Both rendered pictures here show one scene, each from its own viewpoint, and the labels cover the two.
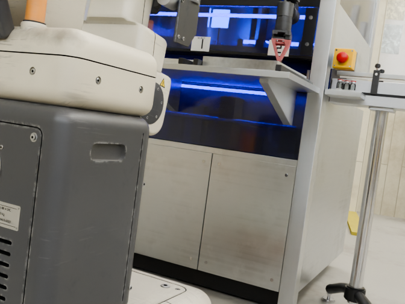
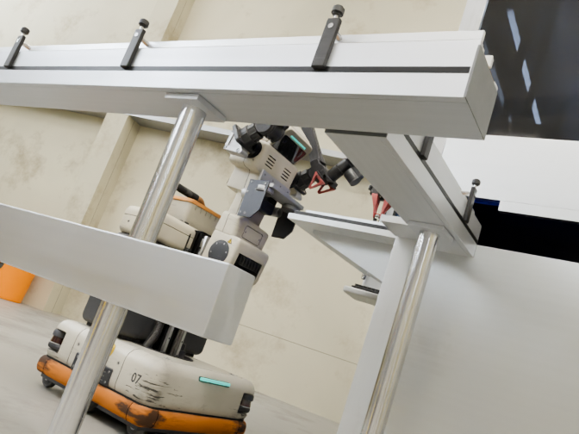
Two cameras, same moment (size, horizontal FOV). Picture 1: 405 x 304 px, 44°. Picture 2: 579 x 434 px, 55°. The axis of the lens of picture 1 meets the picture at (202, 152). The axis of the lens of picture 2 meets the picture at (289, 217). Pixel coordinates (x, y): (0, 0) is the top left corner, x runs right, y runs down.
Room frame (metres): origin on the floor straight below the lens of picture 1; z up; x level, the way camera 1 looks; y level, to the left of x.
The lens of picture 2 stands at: (1.82, -2.03, 0.45)
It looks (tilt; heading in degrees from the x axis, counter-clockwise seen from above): 13 degrees up; 99
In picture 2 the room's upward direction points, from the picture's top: 19 degrees clockwise
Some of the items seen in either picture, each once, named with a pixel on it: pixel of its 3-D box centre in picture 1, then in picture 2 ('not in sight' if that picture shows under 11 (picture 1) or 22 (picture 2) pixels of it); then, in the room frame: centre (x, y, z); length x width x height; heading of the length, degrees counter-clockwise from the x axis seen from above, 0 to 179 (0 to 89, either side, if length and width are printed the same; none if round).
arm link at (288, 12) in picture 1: (285, 11); not in sight; (1.81, -0.23, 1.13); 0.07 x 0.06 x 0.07; 156
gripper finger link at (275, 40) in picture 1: (280, 48); (381, 206); (1.80, -0.23, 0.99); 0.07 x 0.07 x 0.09; 79
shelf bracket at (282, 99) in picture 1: (277, 104); (353, 257); (1.77, -0.24, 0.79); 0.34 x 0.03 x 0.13; 154
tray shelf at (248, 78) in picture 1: (217, 77); (389, 260); (1.89, -0.02, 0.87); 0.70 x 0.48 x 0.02; 64
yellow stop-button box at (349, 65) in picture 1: (345, 60); not in sight; (1.87, -0.48, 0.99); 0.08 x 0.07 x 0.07; 154
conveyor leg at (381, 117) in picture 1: (367, 206); (387, 382); (1.94, -0.67, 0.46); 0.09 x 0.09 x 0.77; 64
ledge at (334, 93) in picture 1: (346, 95); (411, 229); (1.90, -0.51, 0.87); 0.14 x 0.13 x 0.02; 154
